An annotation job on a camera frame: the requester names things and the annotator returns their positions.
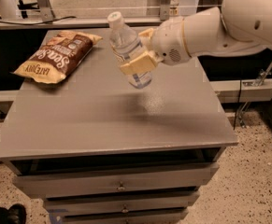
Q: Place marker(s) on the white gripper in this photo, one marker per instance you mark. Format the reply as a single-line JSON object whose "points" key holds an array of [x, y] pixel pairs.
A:
{"points": [[167, 42]]}

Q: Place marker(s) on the clear blue-label plastic bottle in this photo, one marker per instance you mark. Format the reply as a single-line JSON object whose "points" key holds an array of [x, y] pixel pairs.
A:
{"points": [[126, 46]]}

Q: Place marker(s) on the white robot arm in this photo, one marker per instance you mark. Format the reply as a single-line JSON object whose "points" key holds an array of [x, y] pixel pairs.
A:
{"points": [[236, 28]]}

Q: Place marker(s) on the brown chips bag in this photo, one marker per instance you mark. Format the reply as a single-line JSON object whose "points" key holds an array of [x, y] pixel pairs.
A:
{"points": [[58, 58]]}

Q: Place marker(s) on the grey drawer cabinet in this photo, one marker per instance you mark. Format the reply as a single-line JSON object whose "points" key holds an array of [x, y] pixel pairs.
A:
{"points": [[71, 144]]}

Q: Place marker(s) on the top drawer knob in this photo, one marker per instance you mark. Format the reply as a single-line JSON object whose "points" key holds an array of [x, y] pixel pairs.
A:
{"points": [[121, 187]]}

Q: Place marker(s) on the drawer knob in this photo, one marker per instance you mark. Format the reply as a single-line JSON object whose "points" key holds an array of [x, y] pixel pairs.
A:
{"points": [[121, 187], [125, 209]]}

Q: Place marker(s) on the black shoe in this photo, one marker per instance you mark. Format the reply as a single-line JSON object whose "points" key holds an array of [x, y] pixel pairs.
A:
{"points": [[16, 214]]}

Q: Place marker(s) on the metal rail frame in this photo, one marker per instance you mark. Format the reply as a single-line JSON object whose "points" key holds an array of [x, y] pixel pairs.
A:
{"points": [[49, 14]]}

